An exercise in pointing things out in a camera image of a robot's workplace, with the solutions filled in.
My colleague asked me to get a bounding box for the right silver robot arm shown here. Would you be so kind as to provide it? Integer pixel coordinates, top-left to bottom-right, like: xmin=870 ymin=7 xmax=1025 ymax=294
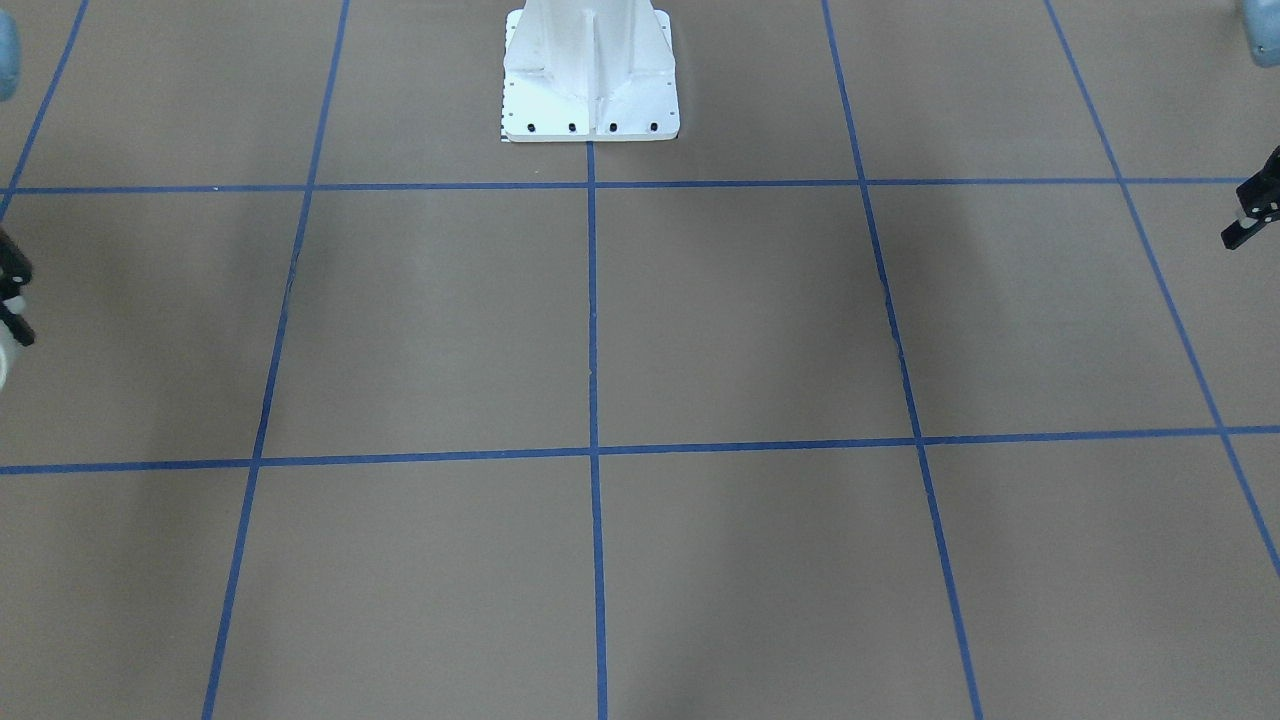
xmin=1 ymin=10 xmax=36 ymax=348

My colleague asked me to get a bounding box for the white mug grey inside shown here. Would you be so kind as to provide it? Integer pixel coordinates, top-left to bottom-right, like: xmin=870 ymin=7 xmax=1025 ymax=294
xmin=0 ymin=324 xmax=20 ymax=389

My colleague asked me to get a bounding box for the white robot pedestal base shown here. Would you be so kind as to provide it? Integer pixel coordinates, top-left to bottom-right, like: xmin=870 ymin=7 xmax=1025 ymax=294
xmin=500 ymin=1 xmax=681 ymax=143

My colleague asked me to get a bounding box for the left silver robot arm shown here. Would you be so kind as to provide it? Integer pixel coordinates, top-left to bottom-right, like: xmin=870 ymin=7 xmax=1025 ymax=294
xmin=1220 ymin=1 xmax=1279 ymax=250

